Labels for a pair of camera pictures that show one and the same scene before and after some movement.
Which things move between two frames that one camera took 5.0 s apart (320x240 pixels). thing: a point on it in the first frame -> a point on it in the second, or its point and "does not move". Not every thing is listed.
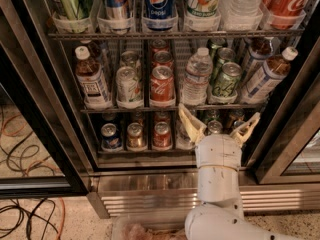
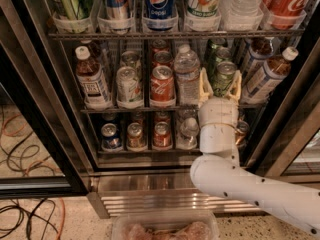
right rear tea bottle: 259,51 does not move
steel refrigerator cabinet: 93,78 does not move
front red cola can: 162,83 does not move
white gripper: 217,151 -> 218,112
